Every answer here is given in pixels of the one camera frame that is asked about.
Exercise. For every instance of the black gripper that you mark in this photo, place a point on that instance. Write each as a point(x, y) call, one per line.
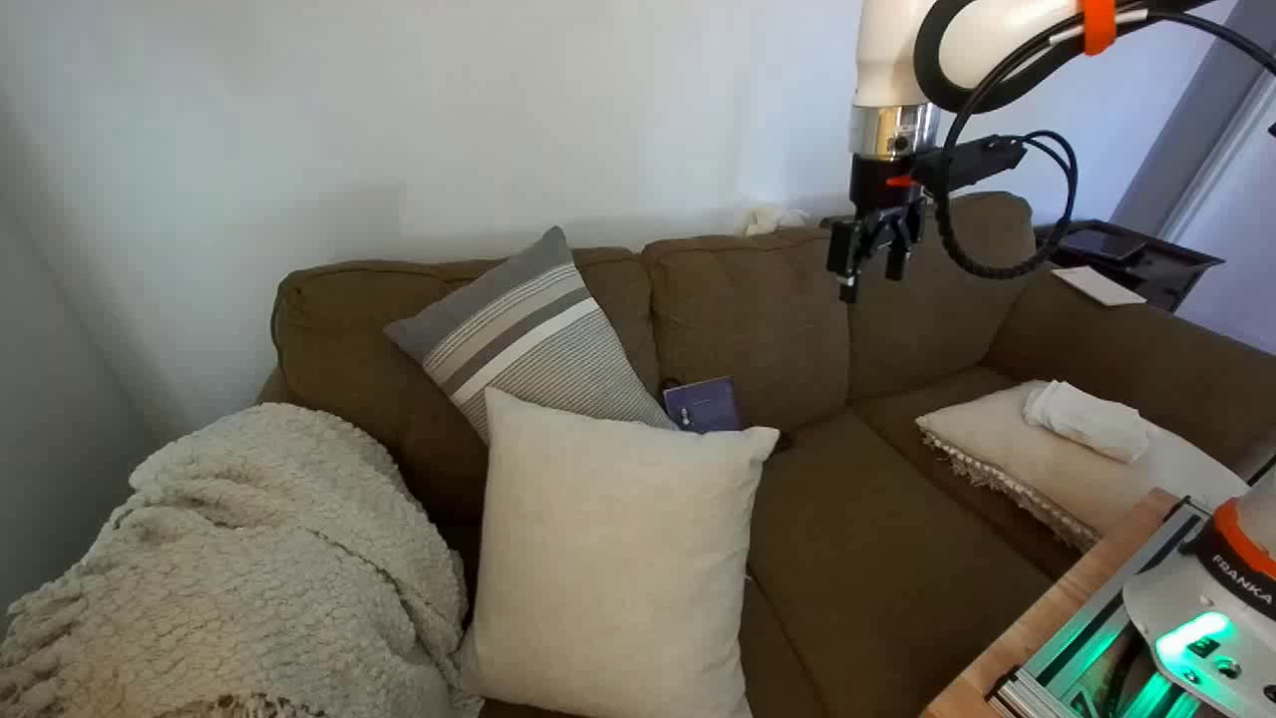
point(884, 185)

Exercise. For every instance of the blue book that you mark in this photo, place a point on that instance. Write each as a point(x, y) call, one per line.
point(703, 405)

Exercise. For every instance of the robot base with status light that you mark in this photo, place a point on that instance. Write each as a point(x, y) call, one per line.
point(1219, 612)

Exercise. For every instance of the white fringed flat pillow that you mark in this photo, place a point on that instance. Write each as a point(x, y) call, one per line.
point(1023, 459)

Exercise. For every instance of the grey striped pillow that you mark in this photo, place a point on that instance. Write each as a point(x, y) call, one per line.
point(532, 342)

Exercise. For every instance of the cream square pillow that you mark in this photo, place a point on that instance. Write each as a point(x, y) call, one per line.
point(610, 560)

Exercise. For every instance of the small white object behind sofa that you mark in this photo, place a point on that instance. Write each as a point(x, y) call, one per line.
point(760, 217)

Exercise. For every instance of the white paper sheet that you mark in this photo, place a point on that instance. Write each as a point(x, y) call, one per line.
point(1102, 286)

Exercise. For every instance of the rolled white towel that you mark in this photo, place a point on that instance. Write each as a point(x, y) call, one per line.
point(1091, 422)

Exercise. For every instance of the black tray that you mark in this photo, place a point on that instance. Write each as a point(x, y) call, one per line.
point(1140, 252)

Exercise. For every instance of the brown fabric sofa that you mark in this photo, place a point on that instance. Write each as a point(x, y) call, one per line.
point(849, 572)

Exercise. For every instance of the cream knit blanket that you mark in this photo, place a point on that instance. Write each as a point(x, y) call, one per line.
point(254, 572)

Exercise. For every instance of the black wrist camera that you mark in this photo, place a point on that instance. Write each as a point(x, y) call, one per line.
point(982, 159)

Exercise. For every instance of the grey door frame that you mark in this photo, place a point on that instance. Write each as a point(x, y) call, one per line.
point(1199, 120)

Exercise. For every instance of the wooden table with metal rail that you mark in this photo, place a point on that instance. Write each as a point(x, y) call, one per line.
point(1039, 641)

